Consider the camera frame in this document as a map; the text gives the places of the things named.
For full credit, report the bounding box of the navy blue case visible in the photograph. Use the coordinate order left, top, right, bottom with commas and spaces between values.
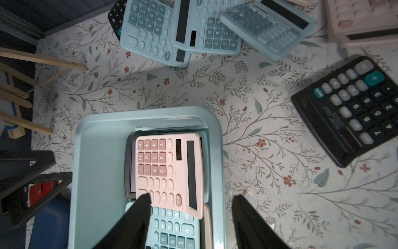
29, 196, 70, 249

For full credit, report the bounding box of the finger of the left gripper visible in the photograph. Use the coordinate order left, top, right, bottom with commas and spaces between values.
1, 150, 56, 199
1, 172, 73, 229

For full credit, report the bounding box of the wooden easel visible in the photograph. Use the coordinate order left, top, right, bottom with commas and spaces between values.
1, 47, 86, 135

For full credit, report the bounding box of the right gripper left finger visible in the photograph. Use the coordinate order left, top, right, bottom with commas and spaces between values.
94, 194, 151, 249

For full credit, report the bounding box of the red stapler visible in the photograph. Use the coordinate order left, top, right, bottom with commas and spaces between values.
28, 181, 60, 207

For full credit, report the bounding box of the small pink calculator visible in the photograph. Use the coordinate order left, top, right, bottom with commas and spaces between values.
204, 203, 214, 249

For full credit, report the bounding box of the mint green storage box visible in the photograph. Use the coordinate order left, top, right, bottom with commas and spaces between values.
68, 106, 227, 249

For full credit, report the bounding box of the black calculator under pink one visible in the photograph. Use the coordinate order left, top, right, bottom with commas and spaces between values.
291, 56, 398, 168

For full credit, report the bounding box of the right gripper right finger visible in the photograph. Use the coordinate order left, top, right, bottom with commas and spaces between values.
232, 195, 289, 249

